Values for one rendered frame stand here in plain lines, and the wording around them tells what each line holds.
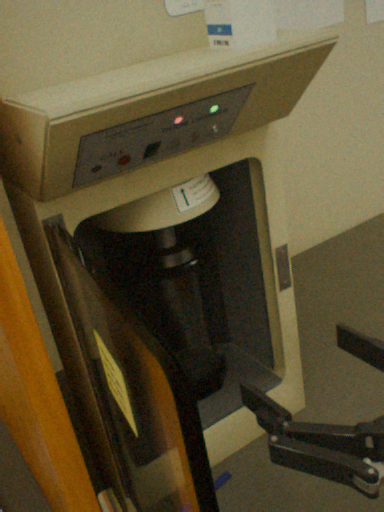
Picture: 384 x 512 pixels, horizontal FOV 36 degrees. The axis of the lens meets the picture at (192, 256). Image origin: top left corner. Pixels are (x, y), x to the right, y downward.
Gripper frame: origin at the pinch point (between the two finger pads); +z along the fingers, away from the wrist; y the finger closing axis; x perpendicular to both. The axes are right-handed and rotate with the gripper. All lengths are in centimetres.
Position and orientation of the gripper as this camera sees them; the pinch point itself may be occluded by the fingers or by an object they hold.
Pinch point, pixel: (300, 366)
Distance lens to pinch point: 63.8
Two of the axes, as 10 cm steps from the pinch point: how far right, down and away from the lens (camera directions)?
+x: 1.6, 8.8, 4.4
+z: -5.5, -2.9, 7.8
